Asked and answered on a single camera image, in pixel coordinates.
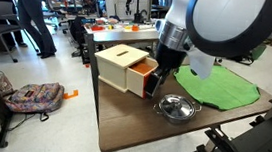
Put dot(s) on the green container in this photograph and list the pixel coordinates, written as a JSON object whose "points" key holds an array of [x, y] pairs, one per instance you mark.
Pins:
{"points": [[258, 52]]}

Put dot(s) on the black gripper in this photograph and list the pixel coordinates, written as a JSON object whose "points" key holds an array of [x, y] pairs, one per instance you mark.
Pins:
{"points": [[169, 59]]}

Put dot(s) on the orange floor marker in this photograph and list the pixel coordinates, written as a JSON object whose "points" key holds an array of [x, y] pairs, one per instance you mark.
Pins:
{"points": [[70, 95]]}

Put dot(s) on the black perforated table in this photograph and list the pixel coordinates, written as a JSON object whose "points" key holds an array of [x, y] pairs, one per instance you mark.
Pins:
{"points": [[266, 149]]}

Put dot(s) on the floral backpack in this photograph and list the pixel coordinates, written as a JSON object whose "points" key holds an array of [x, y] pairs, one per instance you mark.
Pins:
{"points": [[36, 97]]}

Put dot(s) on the orange block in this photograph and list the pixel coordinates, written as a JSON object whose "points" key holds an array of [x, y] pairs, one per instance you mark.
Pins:
{"points": [[135, 28]]}

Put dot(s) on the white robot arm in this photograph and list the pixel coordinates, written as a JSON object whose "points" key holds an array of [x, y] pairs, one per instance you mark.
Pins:
{"points": [[228, 18]]}

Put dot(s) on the steel pot with lid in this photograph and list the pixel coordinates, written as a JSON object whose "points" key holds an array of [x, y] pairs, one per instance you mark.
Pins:
{"points": [[177, 106]]}

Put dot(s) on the orange flat tray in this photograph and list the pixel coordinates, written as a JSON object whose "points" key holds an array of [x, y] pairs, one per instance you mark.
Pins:
{"points": [[97, 28]]}

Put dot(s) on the small black robot arm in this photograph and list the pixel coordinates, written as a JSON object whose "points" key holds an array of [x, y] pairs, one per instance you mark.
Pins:
{"points": [[137, 9]]}

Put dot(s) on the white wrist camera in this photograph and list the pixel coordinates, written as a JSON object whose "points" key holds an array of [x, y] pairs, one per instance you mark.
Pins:
{"points": [[202, 64]]}

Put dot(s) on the dark wooden table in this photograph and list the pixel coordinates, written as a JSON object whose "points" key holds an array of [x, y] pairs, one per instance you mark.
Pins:
{"points": [[137, 126]]}

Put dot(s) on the white lab table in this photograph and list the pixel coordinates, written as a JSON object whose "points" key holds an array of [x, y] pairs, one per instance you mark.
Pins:
{"points": [[114, 23]]}

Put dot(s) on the standing person in jeans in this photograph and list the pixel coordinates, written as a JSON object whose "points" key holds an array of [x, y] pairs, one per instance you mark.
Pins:
{"points": [[35, 12]]}

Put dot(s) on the green cloth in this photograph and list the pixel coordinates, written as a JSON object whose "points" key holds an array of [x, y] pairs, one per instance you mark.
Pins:
{"points": [[225, 89]]}

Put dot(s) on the white pegboard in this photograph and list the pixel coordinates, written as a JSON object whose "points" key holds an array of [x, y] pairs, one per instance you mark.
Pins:
{"points": [[119, 4]]}

